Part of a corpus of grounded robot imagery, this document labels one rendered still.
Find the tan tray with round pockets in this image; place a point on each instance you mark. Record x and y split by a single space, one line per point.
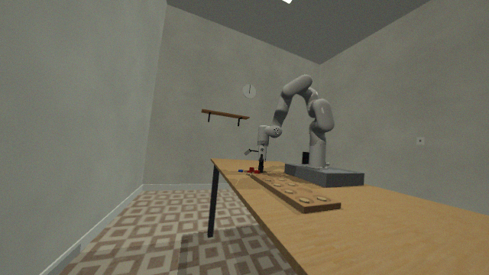
314 205

